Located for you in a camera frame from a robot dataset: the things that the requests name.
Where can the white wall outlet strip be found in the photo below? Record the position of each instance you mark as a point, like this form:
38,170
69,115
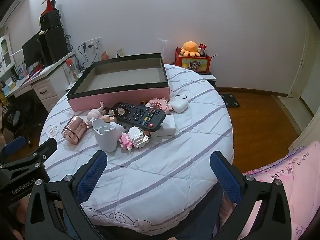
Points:
92,42

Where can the black computer tower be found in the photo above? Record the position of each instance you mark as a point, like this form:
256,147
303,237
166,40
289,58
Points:
53,45

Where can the white door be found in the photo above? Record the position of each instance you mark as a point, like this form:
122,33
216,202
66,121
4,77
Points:
302,62

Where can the black flower hair clip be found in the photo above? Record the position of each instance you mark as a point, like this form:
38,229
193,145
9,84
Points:
121,110

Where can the white rectangular box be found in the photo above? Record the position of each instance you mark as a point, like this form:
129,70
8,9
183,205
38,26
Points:
168,125

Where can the white striped quilt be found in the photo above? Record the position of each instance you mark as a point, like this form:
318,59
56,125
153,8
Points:
162,167

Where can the white glass door cabinet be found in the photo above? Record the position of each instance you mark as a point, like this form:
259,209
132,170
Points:
6,52

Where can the white air conditioner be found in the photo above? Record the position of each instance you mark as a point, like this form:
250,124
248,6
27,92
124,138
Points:
12,7

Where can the red printed crate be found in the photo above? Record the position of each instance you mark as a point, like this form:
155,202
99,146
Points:
195,64

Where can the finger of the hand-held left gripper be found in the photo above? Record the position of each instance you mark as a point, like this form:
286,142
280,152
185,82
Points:
15,145
47,146

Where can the clear plastic bag of oranges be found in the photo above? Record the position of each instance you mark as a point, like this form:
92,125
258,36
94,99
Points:
163,47

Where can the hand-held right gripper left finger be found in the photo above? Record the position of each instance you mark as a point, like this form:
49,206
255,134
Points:
91,177

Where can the orange octopus plush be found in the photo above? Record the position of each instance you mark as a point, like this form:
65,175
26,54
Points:
190,47

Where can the pink doll figurine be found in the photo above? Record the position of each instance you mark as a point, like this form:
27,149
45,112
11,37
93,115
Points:
93,113

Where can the white desk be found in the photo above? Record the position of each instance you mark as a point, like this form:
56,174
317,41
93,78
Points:
42,90

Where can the white earbuds case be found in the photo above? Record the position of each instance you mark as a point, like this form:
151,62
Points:
180,105

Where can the rose gold metallic cup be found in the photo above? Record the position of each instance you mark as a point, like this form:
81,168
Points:
75,127

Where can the pink printed blanket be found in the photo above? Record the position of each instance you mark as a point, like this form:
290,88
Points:
287,192

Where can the red paper bag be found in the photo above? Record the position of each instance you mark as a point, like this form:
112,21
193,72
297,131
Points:
48,5

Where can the blue and white carton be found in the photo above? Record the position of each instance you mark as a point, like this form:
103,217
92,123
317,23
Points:
21,70

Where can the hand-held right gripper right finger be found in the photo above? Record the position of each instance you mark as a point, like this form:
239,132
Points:
226,177

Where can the black bathroom scale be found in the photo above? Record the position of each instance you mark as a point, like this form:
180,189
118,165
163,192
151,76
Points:
230,100

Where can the white and pink brick figure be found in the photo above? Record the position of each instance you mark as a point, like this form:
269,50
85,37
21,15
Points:
136,136

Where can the red card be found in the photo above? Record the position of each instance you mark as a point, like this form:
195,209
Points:
202,47

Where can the clear bottle with orange cap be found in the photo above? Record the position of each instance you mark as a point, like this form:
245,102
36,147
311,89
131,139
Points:
72,70

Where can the orange snack bag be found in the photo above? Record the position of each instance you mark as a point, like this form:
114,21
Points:
105,55

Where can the white bedside cabinet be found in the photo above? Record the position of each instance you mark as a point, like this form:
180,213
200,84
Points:
72,86

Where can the black office chair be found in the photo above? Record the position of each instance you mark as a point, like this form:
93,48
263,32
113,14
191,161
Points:
22,120

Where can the black remote control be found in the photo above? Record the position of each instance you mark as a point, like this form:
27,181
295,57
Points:
142,116

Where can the black computer monitor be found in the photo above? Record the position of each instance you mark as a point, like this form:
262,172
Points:
31,50

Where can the pink box with black rim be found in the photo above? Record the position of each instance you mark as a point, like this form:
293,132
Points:
112,100

